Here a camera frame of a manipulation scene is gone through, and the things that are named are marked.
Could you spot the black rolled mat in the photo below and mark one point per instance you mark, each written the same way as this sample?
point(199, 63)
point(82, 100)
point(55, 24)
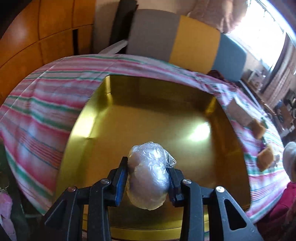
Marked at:
point(123, 21)

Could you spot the striped bedsheet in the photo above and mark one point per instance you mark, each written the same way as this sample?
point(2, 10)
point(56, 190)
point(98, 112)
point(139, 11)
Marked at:
point(38, 116)

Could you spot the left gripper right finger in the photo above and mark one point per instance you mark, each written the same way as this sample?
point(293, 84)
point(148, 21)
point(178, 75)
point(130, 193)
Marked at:
point(227, 220)

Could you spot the white plastic-wrapped bundle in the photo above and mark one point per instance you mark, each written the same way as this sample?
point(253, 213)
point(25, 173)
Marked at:
point(148, 179)

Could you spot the dark red cloth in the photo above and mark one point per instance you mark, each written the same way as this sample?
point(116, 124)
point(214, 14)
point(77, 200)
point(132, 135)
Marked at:
point(216, 74)

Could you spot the tricolour armchair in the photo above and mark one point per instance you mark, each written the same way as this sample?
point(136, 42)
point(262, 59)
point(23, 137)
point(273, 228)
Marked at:
point(182, 41)

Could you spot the wooden wardrobe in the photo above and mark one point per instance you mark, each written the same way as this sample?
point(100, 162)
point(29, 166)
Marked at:
point(42, 32)

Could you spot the white carton box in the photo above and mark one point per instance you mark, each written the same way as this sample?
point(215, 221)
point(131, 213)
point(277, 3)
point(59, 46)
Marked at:
point(239, 112)

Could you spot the gold tin box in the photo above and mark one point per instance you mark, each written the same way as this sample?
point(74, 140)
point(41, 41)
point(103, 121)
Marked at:
point(189, 123)

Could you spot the yellow sponge block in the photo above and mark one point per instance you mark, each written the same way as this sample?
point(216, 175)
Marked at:
point(258, 128)
point(265, 158)

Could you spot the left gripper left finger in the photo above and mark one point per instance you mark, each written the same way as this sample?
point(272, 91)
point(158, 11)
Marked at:
point(64, 219)

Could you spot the pink curtain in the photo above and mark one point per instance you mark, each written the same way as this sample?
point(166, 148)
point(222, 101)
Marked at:
point(224, 15)

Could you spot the wooden side table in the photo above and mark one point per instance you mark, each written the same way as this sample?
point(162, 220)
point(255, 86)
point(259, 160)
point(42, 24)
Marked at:
point(255, 97)

